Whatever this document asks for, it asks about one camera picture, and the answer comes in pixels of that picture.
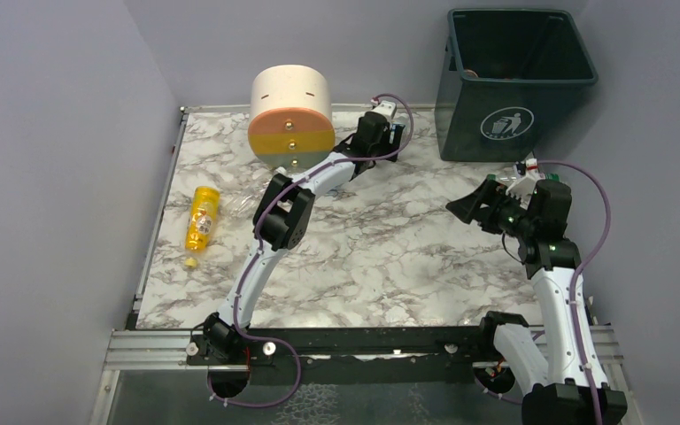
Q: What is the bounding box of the clear bottle green-white label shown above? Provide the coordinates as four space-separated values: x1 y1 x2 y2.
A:
391 122 406 137

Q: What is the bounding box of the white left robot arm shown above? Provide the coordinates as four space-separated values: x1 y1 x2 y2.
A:
203 106 403 360

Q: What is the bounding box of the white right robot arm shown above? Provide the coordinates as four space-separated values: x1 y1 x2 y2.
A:
446 178 628 424

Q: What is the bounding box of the dark green trash bin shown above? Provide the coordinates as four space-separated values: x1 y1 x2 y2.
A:
435 8 598 163

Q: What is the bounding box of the clear bottle green cap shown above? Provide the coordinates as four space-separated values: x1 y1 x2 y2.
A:
486 172 560 187

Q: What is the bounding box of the round pastel drawer cabinet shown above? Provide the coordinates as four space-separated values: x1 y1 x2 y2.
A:
247 65 336 169

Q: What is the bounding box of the crushed clear bottle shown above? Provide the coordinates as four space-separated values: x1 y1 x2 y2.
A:
220 190 263 218

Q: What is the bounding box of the yellow drink bottle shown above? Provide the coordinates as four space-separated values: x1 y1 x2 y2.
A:
184 186 220 269

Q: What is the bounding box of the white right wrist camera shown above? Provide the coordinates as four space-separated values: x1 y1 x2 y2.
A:
506 158 545 198

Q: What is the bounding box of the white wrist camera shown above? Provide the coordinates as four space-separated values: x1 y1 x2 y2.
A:
371 100 398 121
506 158 545 198

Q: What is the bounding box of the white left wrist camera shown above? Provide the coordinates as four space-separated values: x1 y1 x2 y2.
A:
371 100 398 121

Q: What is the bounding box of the black front mounting rail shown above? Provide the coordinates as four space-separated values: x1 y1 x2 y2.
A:
185 326 502 385

